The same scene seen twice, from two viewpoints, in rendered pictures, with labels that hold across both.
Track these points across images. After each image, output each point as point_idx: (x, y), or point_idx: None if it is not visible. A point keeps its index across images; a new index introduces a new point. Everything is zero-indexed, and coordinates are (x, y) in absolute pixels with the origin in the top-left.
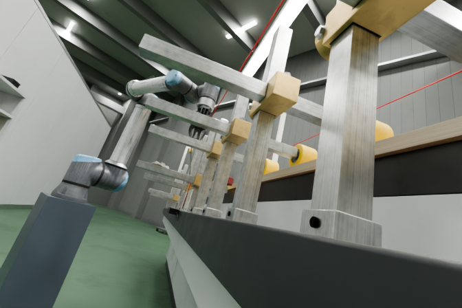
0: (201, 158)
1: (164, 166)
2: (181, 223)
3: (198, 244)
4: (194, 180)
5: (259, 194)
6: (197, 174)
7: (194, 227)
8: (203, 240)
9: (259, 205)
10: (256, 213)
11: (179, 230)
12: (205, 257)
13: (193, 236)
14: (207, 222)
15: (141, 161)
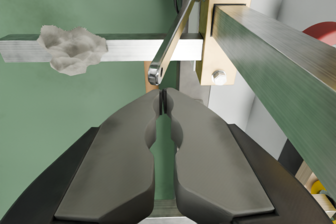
0: (240, 42)
1: (91, 63)
2: (177, 81)
3: (173, 178)
4: (197, 74)
5: (285, 162)
6: (202, 85)
7: (174, 165)
8: (173, 188)
9: (275, 155)
10: (271, 141)
11: (176, 86)
12: (173, 190)
13: (174, 165)
14: (174, 195)
15: (19, 61)
